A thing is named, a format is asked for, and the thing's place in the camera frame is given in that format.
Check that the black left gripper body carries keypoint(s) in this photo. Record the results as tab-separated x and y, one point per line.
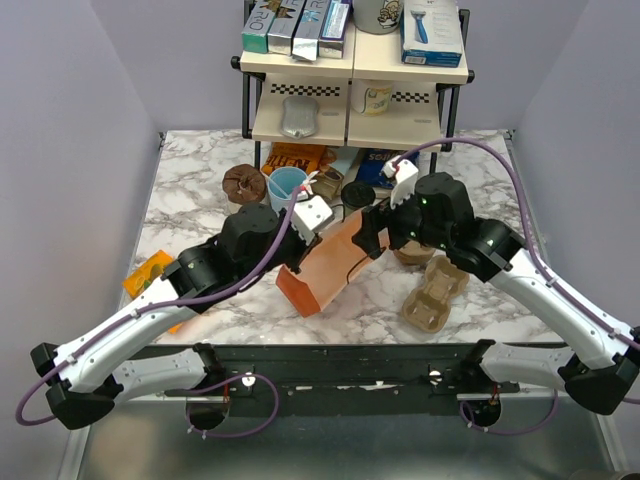
290	250

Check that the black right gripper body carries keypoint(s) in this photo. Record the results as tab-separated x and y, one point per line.
404	222

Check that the orange paper gift bag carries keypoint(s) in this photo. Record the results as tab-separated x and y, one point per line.
325	271

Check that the black plastic cup lid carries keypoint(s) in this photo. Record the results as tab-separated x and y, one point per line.
356	195

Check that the single brown cup carrier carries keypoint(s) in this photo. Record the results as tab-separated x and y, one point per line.
428	306

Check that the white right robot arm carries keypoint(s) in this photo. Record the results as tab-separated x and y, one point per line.
596	366

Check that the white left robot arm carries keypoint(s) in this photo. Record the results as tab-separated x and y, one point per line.
113	363

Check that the brown cardboard cup carrier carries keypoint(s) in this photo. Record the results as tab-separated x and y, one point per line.
412	254

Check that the olive brown small package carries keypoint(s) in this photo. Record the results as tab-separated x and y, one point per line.
327	183

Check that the blue Doritos chip bag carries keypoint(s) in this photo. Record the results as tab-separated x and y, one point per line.
371	165

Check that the light blue cup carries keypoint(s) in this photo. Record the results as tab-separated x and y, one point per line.
280	185

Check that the brown and white pouch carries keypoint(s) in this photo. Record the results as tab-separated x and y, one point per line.
243	184

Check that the orange snack bag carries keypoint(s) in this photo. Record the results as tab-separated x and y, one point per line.
308	158

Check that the cream two-tier shelf rack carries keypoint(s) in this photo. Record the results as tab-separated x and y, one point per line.
426	103

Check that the white printed paper cup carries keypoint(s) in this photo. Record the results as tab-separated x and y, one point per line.
370	97

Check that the orange snack packet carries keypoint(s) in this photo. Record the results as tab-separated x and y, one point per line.
140	279

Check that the blue razor package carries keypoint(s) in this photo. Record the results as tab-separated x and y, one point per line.
431	34

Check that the purple white toothpaste box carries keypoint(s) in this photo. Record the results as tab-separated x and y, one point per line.
331	42

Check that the silver blue toothpaste box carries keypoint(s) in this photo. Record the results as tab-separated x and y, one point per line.
306	38

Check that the grey cartoon mug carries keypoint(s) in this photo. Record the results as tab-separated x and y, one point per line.
377	16

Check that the teal toothpaste box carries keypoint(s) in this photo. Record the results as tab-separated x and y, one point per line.
257	26

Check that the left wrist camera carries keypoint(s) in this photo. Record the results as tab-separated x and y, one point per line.
310	217

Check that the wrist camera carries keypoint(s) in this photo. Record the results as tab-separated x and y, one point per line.
310	217
404	174

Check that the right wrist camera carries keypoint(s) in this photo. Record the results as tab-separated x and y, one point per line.
404	174

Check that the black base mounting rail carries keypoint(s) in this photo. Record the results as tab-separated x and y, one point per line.
347	380

